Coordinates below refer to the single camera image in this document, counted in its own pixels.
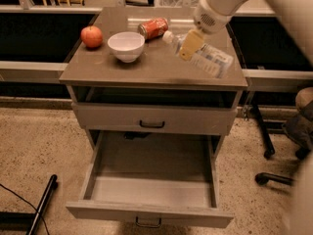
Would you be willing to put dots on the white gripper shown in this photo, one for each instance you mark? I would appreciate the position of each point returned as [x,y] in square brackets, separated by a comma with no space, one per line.
[210,21]

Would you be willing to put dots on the clear plastic bottle blue label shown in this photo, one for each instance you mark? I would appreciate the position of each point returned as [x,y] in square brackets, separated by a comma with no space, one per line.
[208,58]

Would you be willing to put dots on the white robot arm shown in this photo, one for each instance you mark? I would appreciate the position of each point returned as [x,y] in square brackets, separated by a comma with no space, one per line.
[296,16]

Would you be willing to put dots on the grey drawer cabinet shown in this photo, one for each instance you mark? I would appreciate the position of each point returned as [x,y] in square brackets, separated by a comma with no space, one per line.
[156,78]

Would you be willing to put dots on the closed grey top drawer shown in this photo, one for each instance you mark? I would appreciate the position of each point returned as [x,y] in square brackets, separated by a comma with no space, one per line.
[179,120]

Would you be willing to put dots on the open grey middle drawer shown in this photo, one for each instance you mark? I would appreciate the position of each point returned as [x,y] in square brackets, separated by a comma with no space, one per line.
[153,180]

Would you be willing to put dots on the red soda can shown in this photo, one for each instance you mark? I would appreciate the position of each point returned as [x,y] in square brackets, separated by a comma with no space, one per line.
[153,28]

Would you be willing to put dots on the white bowl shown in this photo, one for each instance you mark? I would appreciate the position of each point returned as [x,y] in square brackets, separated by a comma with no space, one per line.
[127,46]

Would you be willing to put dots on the red apple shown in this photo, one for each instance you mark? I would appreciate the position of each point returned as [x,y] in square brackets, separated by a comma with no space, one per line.
[91,36]

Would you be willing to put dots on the black office chair base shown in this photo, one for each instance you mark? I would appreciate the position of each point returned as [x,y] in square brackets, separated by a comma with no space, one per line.
[285,154]

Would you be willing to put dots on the black stand leg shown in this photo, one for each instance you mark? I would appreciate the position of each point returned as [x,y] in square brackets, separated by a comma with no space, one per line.
[29,221]

